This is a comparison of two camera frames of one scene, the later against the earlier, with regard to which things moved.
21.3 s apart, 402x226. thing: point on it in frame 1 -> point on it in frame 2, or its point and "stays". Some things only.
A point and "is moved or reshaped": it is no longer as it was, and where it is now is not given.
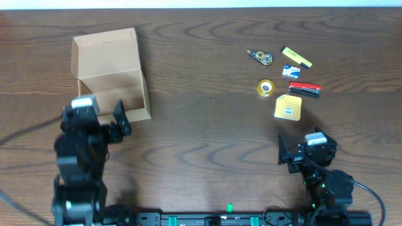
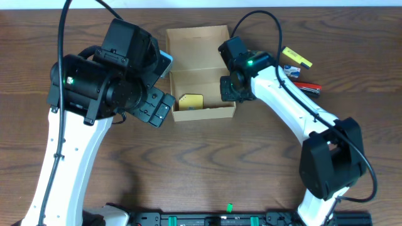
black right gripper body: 295,159 -> 226,89
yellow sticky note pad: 288,107 is moved or reshaped
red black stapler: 304,89 stays
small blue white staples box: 291,71 stays
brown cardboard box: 107,66 is moved or reshaped
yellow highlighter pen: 303,62 stays
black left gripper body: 105,129 -> 156,107
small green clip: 229,208 stays
